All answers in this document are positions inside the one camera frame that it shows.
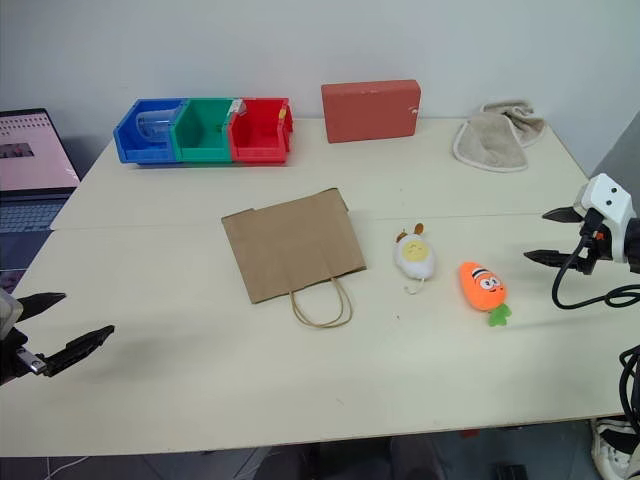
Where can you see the orange carrot plush toy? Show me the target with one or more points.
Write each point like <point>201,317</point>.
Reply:
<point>481,287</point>

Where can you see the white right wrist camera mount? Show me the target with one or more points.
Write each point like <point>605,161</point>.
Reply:
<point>607,197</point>

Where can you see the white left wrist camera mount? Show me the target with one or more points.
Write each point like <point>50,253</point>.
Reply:
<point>7,310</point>

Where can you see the red brick-shaped block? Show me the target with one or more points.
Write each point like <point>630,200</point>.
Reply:
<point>370,111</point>

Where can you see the blue plastic storage bin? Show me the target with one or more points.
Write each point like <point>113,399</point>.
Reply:
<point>145,152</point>

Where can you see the open laptop computer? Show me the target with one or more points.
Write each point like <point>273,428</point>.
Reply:
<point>30,150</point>

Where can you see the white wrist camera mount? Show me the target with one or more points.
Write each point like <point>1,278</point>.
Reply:
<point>607,197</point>
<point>7,310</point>

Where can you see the green plastic storage bin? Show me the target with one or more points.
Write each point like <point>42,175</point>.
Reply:
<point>200,150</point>

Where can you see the clear plastic cup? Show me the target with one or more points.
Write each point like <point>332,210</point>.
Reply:
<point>152,126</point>

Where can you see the beige cloth towel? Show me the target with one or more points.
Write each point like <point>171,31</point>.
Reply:
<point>492,142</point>

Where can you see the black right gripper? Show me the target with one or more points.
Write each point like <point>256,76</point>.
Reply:
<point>595,250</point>

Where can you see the brown paper bag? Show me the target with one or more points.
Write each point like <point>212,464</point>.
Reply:
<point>295,245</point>

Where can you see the white egg plush toy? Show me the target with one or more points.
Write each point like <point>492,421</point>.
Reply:
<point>414,256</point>

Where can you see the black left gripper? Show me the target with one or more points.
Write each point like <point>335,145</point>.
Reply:
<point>12,357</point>

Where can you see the white and black sneaker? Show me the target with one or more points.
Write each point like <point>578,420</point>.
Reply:
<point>612,447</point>

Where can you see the red plastic storage bin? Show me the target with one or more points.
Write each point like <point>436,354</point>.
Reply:
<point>257,150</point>

